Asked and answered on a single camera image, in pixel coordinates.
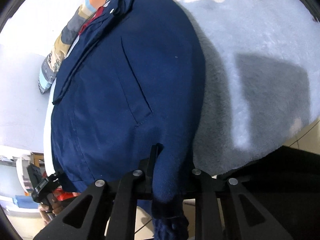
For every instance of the patchwork rolled quilt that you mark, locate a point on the patchwork rolled quilt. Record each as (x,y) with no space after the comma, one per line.
(64,41)

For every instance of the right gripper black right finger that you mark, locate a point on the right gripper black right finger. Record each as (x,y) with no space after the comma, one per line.
(241,204)

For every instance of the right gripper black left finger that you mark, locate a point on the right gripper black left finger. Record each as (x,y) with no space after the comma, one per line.
(106,210)

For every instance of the person's hand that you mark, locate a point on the person's hand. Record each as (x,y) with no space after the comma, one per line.
(58,202)

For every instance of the light blue cloud bedsheet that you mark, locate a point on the light blue cloud bedsheet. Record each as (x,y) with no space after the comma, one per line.
(261,79)

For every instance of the navy blue work jacket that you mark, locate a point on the navy blue work jacket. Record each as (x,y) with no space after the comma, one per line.
(134,79)

